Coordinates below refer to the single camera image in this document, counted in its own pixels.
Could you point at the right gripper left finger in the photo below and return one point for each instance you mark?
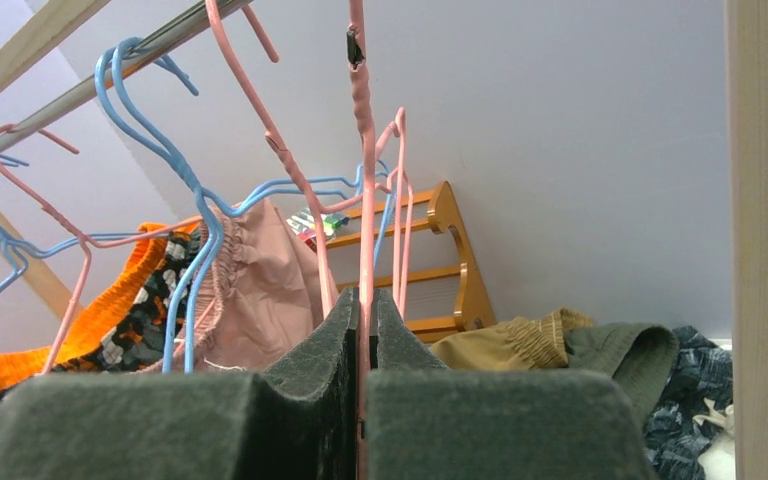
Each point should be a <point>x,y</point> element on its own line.
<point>294,420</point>

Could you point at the camouflage patterned shorts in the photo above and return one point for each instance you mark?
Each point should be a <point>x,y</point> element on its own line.
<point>123,329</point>

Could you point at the hanger holding orange shorts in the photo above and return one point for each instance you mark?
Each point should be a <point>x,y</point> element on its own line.
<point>98,192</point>

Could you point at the olive green garment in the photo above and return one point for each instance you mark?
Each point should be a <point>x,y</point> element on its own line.
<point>638,357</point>

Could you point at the wooden shelf unit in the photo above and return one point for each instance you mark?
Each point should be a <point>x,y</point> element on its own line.
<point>445,291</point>

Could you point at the marker pen pack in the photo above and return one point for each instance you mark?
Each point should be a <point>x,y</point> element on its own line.
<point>303,225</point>

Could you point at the dark navy patterned garment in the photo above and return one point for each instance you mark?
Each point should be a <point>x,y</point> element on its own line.
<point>702,372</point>

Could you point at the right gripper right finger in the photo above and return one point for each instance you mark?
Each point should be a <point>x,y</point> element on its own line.
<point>427,421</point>

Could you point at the wooden clothes rack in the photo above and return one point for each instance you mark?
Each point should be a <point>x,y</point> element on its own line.
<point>746,24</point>

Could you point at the tan garment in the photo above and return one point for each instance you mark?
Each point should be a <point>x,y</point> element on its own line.
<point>518,344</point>

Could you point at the pink shorts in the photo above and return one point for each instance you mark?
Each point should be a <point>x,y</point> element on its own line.
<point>261,295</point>

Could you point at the pink wire hanger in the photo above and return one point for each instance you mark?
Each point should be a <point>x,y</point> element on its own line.
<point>276,142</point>
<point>361,95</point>

